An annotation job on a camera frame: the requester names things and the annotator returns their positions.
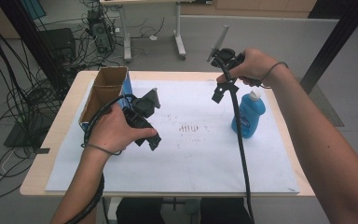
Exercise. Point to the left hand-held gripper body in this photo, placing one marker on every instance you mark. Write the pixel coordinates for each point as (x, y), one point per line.
(136, 116)

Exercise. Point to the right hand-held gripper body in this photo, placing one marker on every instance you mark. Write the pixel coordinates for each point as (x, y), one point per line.
(227, 57)

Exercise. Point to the blue bottle with white cap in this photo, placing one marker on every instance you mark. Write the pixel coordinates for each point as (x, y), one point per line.
(250, 113)

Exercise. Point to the person's left hand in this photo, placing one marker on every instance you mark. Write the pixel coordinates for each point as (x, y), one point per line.
(112, 132)

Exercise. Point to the person's right hand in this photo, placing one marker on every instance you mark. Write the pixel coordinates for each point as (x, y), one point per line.
(256, 67)

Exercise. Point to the white table mat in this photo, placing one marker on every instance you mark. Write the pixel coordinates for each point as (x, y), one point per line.
(183, 168)

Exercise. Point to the blue cardboard box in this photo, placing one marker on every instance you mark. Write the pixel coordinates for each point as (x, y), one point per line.
(104, 90)

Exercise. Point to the person's left leg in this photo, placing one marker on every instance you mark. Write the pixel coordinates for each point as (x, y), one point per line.
(138, 211)

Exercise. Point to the person's leg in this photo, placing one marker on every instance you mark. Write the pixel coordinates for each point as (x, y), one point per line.
(223, 211)
(138, 211)

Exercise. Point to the light wooden table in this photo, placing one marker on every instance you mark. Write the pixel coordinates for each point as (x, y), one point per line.
(59, 124)

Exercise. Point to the computer tower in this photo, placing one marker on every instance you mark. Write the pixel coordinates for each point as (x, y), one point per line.
(101, 31)

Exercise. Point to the grey floor mat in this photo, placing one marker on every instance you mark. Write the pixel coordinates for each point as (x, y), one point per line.
(326, 105)

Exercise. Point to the person's right leg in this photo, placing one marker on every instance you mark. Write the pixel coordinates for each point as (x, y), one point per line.
(223, 211)

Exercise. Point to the black tape strip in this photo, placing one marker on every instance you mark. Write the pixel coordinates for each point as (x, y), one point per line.
(42, 151)

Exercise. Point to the black equipment case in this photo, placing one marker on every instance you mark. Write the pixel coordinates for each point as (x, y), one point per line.
(57, 43)

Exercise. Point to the black floor mat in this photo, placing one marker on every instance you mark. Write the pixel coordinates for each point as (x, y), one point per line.
(21, 137)

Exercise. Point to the white desk frame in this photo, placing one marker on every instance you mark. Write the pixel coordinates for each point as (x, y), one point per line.
(126, 37)

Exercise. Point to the black metal post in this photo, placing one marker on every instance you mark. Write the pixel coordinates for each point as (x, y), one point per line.
(34, 43)
(335, 43)

